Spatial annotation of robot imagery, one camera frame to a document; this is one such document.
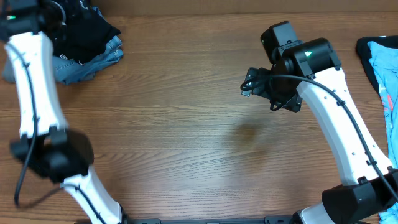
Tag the light blue t-shirt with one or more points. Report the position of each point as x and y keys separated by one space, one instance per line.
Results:
x=384 y=63

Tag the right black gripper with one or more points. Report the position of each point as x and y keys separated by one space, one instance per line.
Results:
x=252 y=78

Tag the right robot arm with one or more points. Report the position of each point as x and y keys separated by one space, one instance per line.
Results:
x=311 y=72

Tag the folded grey garment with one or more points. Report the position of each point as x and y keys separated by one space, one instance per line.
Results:
x=8 y=72

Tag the folded blue denim jeans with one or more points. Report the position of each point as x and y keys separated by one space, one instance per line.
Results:
x=69 y=71

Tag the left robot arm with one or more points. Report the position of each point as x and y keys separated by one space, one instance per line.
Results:
x=47 y=145

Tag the black garment under blue shirt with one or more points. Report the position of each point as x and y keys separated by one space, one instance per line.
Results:
x=364 y=53

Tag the black polo shirt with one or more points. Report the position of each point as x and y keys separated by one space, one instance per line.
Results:
x=84 y=33

